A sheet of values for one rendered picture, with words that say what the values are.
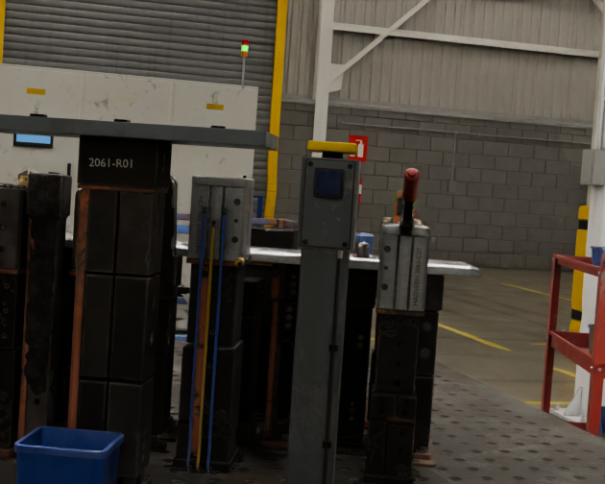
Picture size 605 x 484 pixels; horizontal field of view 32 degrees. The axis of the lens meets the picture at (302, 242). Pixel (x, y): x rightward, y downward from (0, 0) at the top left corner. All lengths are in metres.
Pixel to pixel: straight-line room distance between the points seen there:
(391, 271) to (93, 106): 8.34
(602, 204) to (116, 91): 5.35
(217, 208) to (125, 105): 8.28
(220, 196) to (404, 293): 0.28
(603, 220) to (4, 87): 5.80
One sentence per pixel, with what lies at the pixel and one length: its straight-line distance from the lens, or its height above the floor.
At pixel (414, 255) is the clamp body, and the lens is 1.44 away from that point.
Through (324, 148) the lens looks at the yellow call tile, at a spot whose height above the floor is 1.15.
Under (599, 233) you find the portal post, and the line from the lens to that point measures 5.57.
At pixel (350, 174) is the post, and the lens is 1.28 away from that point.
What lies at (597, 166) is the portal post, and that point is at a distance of 5.54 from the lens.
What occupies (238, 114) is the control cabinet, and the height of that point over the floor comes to 1.73.
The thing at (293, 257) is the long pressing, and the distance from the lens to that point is 1.56.
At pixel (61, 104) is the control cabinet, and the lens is 9.68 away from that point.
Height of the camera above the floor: 1.10
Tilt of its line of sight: 3 degrees down
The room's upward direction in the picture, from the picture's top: 4 degrees clockwise
